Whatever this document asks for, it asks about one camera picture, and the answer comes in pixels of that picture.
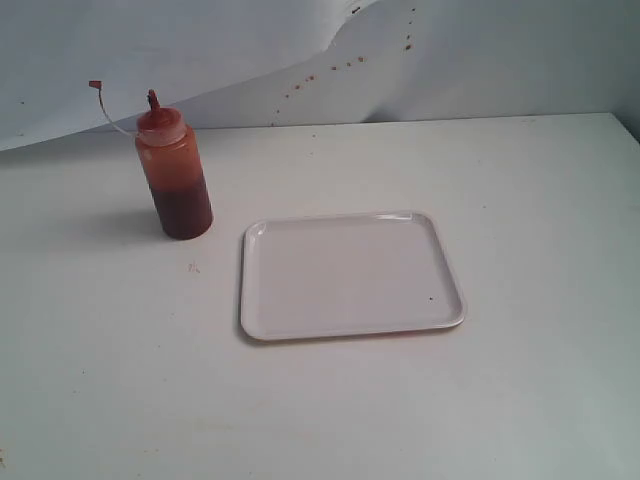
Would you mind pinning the red sauce squeeze bottle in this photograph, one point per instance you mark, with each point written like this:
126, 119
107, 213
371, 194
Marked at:
169, 156

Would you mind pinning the white rectangular plastic tray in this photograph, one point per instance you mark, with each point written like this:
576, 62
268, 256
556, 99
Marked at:
348, 275

